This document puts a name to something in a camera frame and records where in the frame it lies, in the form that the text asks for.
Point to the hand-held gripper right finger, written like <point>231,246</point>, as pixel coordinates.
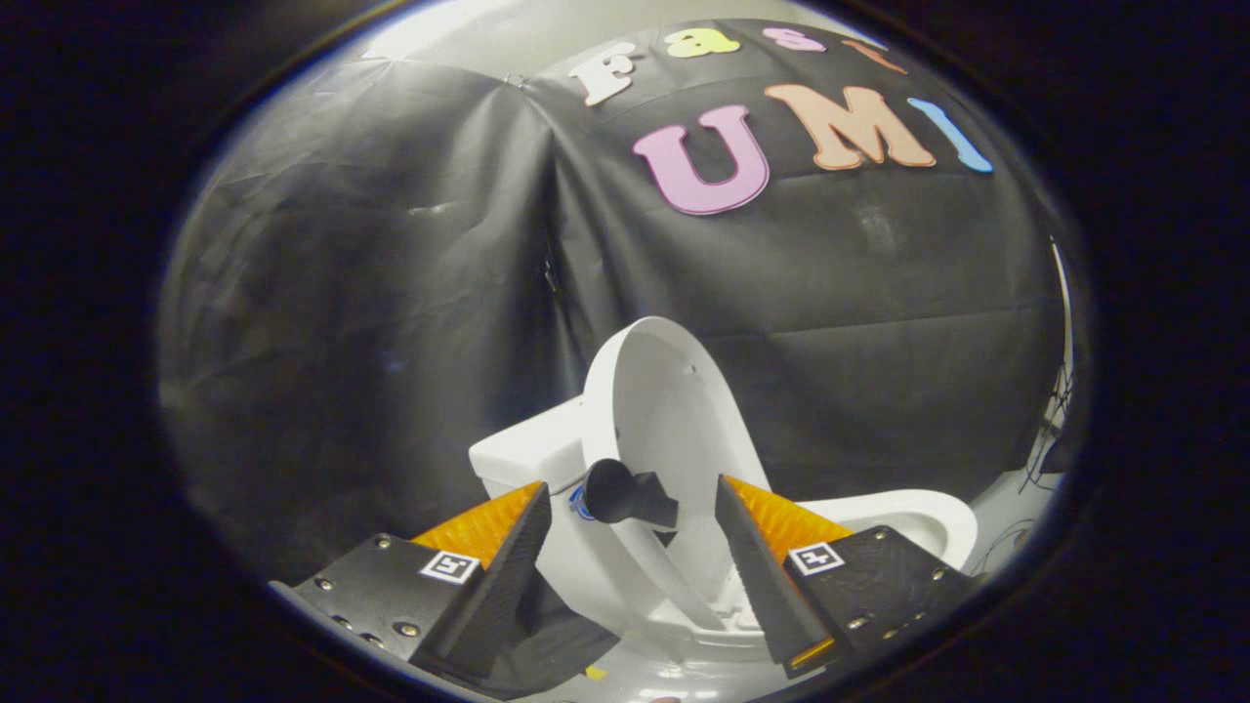
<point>757,576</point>

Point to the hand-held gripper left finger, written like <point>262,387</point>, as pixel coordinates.
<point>498,586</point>

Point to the black backdrop cloth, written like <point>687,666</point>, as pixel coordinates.
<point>391,293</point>

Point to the white toilet lid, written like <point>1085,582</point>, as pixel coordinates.
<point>664,400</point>

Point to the white toilet with tank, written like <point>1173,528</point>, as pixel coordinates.
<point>527,449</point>

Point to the white toilet seat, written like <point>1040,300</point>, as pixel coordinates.
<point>928,513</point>

